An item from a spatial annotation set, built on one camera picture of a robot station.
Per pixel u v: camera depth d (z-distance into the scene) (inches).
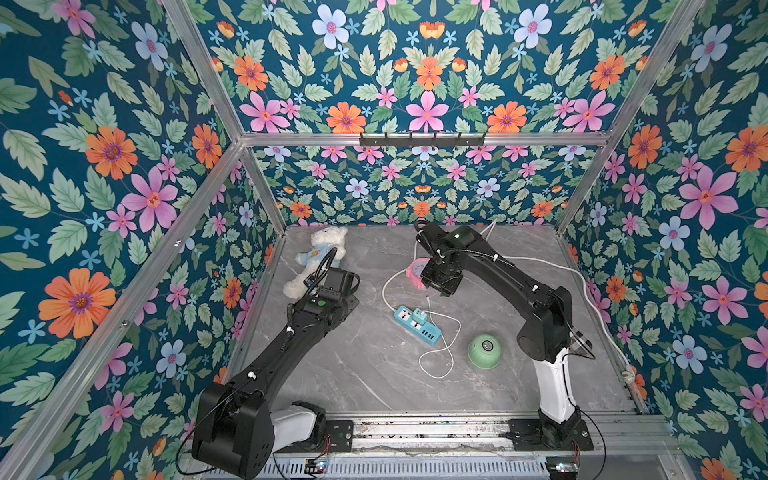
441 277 28.3
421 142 36.7
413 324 35.7
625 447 47.8
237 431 15.6
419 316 34.5
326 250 39.6
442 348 34.8
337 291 25.2
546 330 19.6
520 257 43.7
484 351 30.6
